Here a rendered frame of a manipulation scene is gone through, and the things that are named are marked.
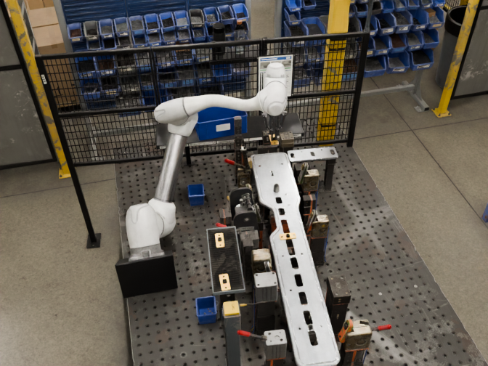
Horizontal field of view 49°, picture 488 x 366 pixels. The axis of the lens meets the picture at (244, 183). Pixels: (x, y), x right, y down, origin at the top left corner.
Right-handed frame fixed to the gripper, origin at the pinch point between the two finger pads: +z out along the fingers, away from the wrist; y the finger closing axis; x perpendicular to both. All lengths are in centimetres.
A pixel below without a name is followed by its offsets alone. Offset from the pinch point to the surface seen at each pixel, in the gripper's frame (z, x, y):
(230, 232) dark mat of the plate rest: 13, -55, -30
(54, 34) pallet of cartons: 55, 245, -158
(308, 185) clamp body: 32.0, -8.6, 18.8
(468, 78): 95, 176, 214
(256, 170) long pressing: 29.2, 5.3, -8.4
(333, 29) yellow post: -27, 58, 44
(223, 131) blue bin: 21.9, 35.2, -24.2
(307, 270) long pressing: 29, -69, 5
